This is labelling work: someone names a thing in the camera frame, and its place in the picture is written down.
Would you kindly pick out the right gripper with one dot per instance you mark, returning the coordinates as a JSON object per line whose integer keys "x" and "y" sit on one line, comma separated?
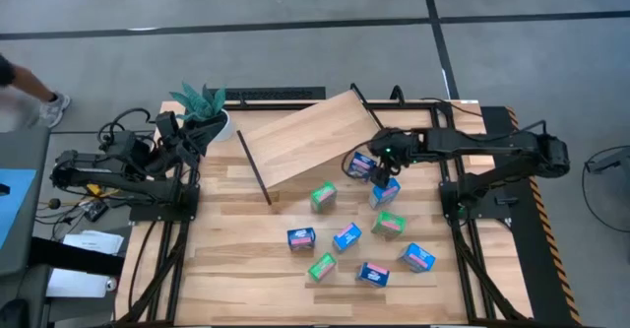
{"x": 388, "y": 164}

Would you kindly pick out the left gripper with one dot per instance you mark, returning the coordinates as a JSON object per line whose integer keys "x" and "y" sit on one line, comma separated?
{"x": 184, "y": 143}

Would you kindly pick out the light blue Rice Krispies box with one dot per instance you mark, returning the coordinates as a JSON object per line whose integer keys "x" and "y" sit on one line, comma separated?
{"x": 347, "y": 237}
{"x": 386, "y": 196}
{"x": 417, "y": 258}

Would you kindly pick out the dark blue Frosted Flakes box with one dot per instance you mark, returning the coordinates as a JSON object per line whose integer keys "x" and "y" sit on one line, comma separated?
{"x": 373, "y": 275}
{"x": 301, "y": 239}
{"x": 361, "y": 166}

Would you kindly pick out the green Apple Jacks box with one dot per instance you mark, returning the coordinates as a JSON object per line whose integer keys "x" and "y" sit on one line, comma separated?
{"x": 389, "y": 224}
{"x": 323, "y": 197}
{"x": 322, "y": 267}

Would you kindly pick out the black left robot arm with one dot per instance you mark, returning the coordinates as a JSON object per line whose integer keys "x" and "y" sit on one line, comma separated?
{"x": 98, "y": 170}

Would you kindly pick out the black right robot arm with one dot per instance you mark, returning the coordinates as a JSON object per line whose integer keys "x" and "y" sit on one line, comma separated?
{"x": 492, "y": 143}

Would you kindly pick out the wooden shelf with black legs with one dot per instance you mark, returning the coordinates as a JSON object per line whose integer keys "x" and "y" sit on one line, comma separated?
{"x": 310, "y": 136}

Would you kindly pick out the white plant pot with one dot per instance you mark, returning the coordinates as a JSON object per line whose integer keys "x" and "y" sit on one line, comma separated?
{"x": 227, "y": 128}

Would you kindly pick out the green artificial plant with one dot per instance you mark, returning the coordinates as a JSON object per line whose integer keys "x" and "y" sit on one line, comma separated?
{"x": 199, "y": 104}

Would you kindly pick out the black ribbed strip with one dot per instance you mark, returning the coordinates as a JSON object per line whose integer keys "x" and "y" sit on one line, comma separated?
{"x": 275, "y": 93}

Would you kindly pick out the yellow connector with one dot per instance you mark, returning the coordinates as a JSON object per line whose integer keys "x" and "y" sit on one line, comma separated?
{"x": 93, "y": 189}

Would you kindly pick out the small black device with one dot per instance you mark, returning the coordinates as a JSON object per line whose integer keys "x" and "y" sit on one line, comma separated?
{"x": 96, "y": 211}

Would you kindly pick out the white papers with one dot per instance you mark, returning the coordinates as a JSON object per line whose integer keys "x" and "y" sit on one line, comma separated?
{"x": 93, "y": 242}

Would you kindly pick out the person's shoe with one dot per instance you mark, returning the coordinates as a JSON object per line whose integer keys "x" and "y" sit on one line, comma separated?
{"x": 54, "y": 109}

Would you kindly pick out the small white round object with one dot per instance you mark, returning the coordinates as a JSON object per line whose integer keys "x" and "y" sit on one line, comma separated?
{"x": 112, "y": 284}

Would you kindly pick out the black bar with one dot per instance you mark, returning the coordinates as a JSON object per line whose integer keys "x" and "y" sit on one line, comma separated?
{"x": 74, "y": 259}

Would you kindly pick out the person's leg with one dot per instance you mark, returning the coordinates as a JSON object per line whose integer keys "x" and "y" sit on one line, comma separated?
{"x": 24, "y": 79}

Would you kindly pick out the blue sheet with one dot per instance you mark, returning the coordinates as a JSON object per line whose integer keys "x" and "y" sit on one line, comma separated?
{"x": 15, "y": 195}

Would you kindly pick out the black round floor stand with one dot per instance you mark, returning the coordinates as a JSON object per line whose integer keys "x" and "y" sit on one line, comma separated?
{"x": 608, "y": 160}

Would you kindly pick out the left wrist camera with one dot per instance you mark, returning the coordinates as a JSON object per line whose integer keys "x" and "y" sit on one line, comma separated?
{"x": 167, "y": 125}

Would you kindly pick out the black metal table frame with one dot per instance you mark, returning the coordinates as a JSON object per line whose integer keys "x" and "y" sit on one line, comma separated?
{"x": 435, "y": 121}

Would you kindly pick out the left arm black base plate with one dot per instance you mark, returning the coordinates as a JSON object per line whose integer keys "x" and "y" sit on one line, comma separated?
{"x": 147, "y": 214}

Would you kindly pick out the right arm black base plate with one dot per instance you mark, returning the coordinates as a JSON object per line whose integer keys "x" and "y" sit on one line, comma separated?
{"x": 492, "y": 205}

